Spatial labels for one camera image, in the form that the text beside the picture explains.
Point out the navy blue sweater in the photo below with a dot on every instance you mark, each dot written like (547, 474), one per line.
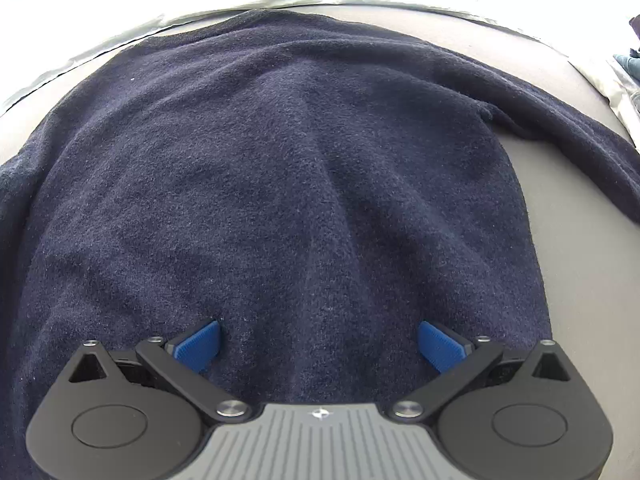
(275, 160)

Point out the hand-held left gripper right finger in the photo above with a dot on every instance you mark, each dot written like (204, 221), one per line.
(440, 345)

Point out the grey blue folded garment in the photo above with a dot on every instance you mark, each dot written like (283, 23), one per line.
(631, 60)

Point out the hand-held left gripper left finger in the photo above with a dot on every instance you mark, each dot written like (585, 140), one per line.
(197, 347)

